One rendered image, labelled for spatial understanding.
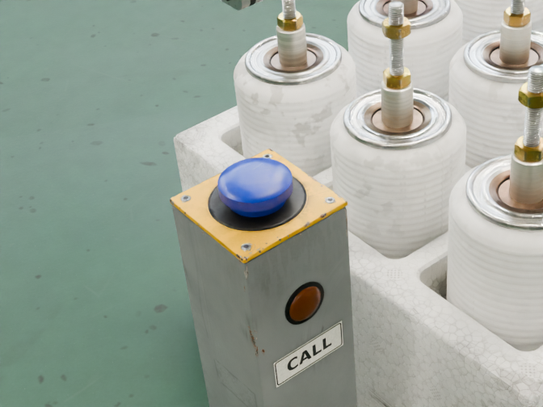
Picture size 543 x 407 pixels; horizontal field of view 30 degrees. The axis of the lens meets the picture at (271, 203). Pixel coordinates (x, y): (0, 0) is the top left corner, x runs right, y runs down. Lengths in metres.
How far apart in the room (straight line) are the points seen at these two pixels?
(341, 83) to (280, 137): 0.06
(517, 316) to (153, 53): 0.81
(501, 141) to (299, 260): 0.28
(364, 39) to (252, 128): 0.12
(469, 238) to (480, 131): 0.16
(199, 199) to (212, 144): 0.28
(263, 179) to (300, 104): 0.23
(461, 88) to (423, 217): 0.11
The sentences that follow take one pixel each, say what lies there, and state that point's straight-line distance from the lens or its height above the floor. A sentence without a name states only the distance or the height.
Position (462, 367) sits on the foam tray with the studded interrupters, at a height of 0.17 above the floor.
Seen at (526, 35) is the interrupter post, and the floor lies 0.27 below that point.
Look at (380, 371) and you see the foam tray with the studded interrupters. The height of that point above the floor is 0.10.
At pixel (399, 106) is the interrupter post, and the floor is 0.27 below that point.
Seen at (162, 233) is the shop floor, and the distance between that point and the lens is 1.04.
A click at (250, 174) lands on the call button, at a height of 0.33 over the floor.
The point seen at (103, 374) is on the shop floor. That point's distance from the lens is 0.91.
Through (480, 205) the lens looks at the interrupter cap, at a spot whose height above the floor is 0.25.
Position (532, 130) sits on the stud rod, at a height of 0.30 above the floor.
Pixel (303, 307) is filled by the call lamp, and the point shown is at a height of 0.26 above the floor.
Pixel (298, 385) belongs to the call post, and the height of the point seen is 0.20.
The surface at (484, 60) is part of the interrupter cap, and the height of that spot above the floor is 0.25.
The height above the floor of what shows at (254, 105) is 0.23.
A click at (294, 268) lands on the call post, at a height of 0.29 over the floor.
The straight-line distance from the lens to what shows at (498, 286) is 0.64.
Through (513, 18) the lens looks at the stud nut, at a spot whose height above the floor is 0.29.
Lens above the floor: 0.65
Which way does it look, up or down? 38 degrees down
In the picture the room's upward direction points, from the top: 6 degrees counter-clockwise
